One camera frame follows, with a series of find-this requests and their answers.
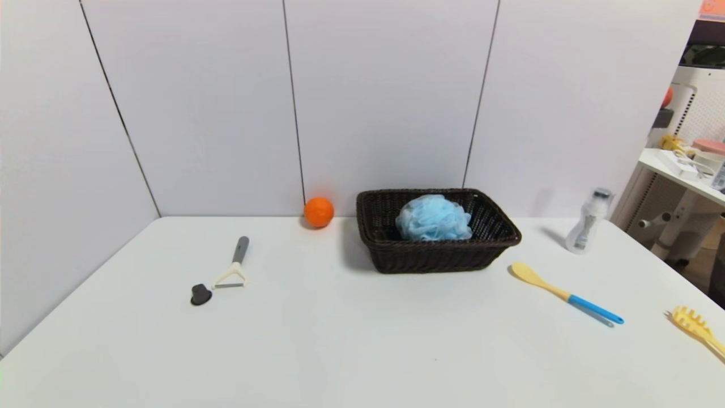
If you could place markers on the blue mesh bath loofah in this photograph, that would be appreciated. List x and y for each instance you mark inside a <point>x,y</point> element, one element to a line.
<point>433,218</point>

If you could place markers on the dark brown wicker basket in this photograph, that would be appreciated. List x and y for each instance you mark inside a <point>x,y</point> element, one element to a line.
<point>430,255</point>

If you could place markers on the orange fruit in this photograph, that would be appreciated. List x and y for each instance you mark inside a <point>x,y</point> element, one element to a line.
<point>318,212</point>

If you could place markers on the small dark grey cap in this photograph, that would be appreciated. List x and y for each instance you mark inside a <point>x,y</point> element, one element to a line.
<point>200,295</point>

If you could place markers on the clear plastic bottle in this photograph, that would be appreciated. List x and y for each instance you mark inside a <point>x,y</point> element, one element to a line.
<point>586,226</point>

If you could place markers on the white side table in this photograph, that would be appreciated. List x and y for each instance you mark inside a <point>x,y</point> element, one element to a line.
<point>679,187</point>

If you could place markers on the white power strip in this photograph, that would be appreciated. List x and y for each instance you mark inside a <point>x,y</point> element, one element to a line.
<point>685,165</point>

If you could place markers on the yellow pasta server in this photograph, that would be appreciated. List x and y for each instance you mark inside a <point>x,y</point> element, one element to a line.
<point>694,323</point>

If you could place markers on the pink round container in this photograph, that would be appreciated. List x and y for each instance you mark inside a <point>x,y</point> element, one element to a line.
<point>711,146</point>

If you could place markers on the white pegboard panel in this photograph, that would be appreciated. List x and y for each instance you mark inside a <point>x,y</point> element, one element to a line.
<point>705,107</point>

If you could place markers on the orange box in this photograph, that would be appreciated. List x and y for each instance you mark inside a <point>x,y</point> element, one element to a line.
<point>712,9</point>

